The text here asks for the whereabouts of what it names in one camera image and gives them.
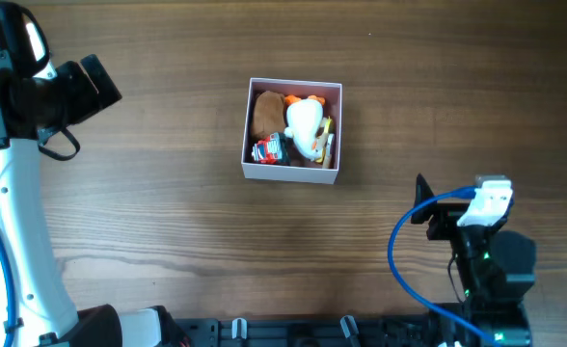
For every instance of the brown plush bear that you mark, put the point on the brown plush bear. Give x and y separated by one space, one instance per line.
268 115

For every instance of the pink white cardboard box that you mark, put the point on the pink white cardboard box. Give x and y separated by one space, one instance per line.
301 169

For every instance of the red toy fire truck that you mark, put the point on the red toy fire truck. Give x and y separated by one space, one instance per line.
271 150

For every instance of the white wooden rattle drum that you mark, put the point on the white wooden rattle drum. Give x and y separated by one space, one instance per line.
328 152

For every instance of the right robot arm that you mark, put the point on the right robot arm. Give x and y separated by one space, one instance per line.
495 265

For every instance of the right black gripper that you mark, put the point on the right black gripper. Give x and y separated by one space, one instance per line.
445 217

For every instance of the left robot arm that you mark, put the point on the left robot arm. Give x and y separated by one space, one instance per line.
37 102

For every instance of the white orange plush duck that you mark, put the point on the white orange plush duck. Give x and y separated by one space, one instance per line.
303 117

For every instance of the yellow wooden rattle drum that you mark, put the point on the yellow wooden rattle drum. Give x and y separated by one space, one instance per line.
323 138

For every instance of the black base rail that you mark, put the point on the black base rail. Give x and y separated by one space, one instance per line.
298 333

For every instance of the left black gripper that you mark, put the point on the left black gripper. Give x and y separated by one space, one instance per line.
89 99

